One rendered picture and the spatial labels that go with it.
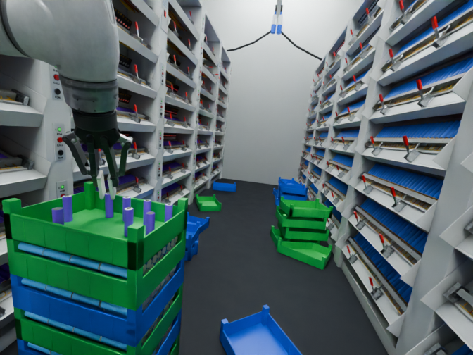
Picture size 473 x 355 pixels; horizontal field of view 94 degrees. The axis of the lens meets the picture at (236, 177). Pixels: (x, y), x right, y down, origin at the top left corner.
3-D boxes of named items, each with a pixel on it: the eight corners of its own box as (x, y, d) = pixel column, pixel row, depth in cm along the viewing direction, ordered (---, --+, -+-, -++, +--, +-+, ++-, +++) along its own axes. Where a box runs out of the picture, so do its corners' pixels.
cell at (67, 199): (74, 220, 55) (73, 194, 53) (67, 222, 53) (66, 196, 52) (68, 218, 55) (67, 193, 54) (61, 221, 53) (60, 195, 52)
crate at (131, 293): (185, 255, 59) (186, 227, 58) (135, 311, 40) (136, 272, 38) (91, 234, 65) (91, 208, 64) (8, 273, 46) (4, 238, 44)
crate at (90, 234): (186, 227, 58) (188, 198, 56) (136, 272, 38) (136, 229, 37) (91, 208, 64) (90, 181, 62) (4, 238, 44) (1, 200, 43)
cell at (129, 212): (134, 234, 51) (135, 207, 49) (129, 237, 49) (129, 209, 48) (127, 232, 51) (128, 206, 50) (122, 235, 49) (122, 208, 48)
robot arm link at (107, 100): (112, 86, 38) (115, 119, 41) (121, 73, 45) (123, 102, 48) (48, 77, 35) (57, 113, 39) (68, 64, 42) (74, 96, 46)
